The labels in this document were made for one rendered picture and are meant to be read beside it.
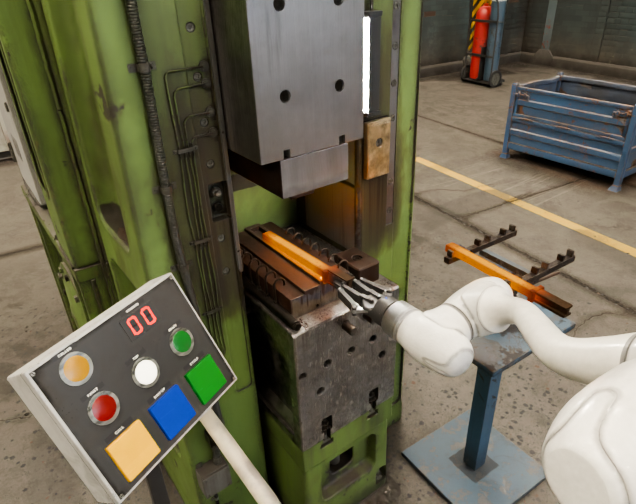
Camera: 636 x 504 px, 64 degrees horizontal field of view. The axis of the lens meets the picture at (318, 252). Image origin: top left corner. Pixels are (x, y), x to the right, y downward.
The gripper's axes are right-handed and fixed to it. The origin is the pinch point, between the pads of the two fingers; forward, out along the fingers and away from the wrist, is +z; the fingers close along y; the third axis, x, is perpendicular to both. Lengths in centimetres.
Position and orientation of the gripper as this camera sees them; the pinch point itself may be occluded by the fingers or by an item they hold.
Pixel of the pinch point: (340, 279)
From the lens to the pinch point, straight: 135.7
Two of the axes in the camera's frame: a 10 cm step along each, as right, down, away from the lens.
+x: -0.3, -8.7, -4.9
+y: 8.1, -3.2, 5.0
